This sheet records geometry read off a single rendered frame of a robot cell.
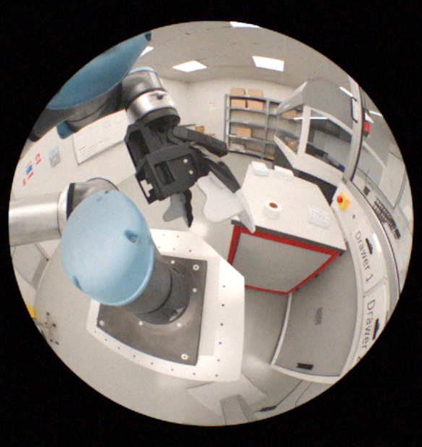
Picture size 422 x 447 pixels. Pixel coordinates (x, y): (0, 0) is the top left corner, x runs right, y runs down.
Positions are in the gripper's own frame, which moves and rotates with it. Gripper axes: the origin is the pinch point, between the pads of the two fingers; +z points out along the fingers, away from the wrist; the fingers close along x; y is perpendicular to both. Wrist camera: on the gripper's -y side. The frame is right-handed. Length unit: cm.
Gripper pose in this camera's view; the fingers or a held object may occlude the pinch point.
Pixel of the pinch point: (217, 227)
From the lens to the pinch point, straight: 22.6
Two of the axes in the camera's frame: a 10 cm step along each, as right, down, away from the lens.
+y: -6.4, 5.4, -5.4
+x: 6.6, 0.2, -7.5
